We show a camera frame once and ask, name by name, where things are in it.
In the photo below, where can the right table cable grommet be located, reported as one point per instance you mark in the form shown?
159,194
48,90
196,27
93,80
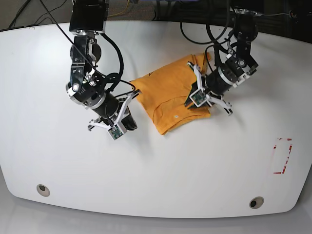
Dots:
256,202

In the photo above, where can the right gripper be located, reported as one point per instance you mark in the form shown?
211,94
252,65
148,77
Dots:
112,110

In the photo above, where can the orange t-shirt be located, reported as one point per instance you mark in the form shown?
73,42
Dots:
165,90

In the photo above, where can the left table cable grommet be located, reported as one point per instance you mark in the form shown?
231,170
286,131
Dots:
43,190

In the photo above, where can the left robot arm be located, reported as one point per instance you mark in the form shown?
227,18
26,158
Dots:
233,62

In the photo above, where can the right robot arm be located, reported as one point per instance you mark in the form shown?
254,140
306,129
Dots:
87,83

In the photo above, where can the red tape rectangle marking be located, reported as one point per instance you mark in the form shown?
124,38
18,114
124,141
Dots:
281,153

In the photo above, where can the table cable grommet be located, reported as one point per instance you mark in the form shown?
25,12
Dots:
256,202
43,190

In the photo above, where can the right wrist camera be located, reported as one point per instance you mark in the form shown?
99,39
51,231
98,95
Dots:
116,132

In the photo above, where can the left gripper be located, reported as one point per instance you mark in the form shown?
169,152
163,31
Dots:
214,86

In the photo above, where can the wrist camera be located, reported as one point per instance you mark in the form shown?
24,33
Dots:
198,98
116,132

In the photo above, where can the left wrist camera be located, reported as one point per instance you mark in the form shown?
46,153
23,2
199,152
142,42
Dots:
198,98

